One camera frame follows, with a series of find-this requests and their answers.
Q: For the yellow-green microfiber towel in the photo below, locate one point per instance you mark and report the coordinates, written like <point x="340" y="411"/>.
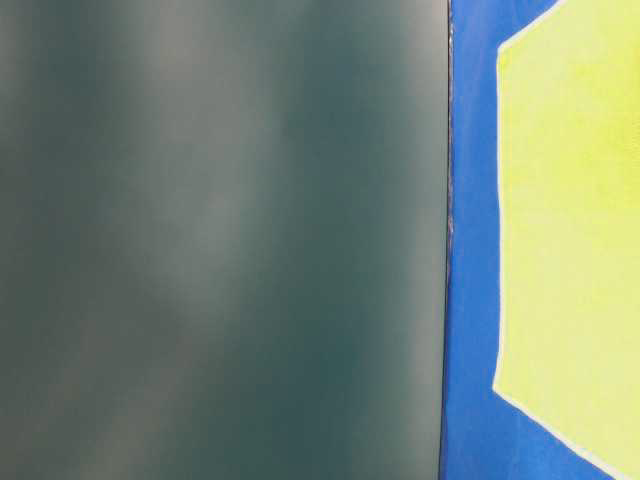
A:
<point x="568" y="182"/>

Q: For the dark green blurred panel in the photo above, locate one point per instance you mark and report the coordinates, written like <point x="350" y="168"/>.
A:
<point x="222" y="239"/>

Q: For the blue table cloth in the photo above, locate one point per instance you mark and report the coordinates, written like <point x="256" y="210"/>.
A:
<point x="484" y="436"/>

